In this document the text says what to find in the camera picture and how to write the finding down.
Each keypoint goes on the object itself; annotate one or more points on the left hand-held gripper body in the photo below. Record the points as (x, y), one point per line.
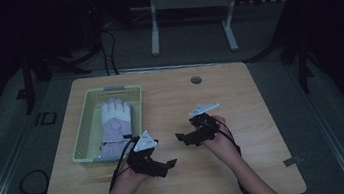
(144, 142)

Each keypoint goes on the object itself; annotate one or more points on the person's right hand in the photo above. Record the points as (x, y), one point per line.
(223, 147)

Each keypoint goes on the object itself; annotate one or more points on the person's left hand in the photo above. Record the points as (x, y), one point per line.
(128, 180)

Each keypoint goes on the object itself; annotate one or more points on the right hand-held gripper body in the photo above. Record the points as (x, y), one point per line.
(204, 129)

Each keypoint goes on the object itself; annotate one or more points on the lilac glove with white fingers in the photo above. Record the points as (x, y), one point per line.
(114, 124)

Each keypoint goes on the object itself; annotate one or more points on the black metal stand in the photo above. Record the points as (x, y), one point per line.
(303, 59)
(28, 85)

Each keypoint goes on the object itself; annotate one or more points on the pale green plastic basket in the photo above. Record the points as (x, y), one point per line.
(89, 131)

